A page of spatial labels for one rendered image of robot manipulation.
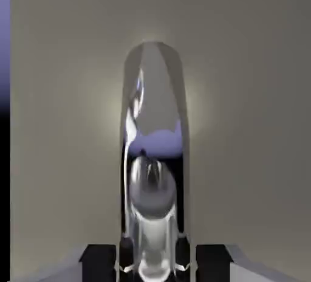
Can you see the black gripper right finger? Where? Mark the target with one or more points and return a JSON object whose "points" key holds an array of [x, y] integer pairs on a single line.
{"points": [[211, 262]]}

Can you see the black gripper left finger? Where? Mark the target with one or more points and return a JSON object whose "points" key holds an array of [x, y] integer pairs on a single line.
{"points": [[99, 262]]}

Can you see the grey cabinet door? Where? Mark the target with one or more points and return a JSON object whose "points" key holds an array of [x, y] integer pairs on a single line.
{"points": [[243, 92]]}

